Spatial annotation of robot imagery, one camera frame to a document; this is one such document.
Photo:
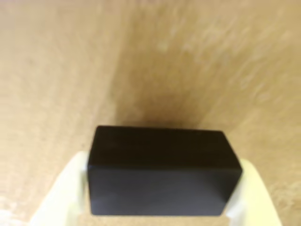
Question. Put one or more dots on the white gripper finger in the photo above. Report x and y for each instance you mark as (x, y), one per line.
(254, 202)
(65, 195)

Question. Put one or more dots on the black rectangular block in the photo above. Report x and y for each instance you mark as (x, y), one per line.
(164, 176)

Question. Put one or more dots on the brown cardboard sheet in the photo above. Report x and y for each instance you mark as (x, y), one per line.
(164, 58)

